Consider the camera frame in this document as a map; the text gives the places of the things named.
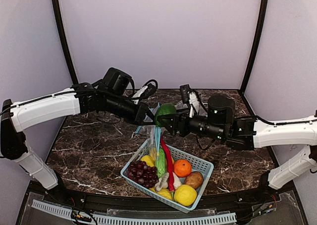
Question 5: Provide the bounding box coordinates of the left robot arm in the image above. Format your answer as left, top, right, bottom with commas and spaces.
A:
0, 83, 154, 190

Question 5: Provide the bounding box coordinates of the clear zip bag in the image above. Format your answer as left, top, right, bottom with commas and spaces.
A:
147, 102, 164, 161
134, 125, 149, 137

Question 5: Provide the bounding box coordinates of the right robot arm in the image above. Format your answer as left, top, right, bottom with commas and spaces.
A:
155, 95, 317, 190

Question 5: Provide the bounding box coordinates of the left black frame post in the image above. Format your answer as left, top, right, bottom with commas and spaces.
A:
52, 0, 79, 84

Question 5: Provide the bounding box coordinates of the purple grape bunch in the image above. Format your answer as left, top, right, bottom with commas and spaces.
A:
127, 161, 159, 188

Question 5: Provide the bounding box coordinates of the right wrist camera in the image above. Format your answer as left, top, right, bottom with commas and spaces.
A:
180, 84, 201, 118

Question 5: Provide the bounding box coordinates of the yellow mango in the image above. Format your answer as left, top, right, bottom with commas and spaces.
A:
140, 155, 155, 167

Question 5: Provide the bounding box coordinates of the brown potato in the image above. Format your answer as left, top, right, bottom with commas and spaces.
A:
184, 171, 204, 189

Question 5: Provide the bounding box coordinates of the red chili pepper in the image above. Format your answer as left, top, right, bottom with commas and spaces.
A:
160, 136, 175, 192

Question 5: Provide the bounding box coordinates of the white cable tray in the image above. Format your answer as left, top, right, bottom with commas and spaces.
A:
32, 199, 237, 225

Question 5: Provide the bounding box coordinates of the green avocado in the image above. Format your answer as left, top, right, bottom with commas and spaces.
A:
155, 104, 176, 127

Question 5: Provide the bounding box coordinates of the light blue plastic basket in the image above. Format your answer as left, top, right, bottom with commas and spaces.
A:
120, 139, 214, 214

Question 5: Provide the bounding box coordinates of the orange fruit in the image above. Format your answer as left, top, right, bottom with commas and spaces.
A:
173, 159, 192, 177

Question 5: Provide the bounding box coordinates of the yellow lemon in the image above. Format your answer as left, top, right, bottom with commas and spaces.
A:
174, 184, 197, 207

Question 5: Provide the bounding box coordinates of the yellow corn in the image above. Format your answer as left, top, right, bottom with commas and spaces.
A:
150, 188, 174, 201

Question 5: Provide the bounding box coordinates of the white garlic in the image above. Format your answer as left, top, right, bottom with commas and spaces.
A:
154, 172, 182, 192

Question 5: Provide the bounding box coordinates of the green cucumber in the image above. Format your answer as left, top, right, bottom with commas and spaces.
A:
156, 148, 166, 178

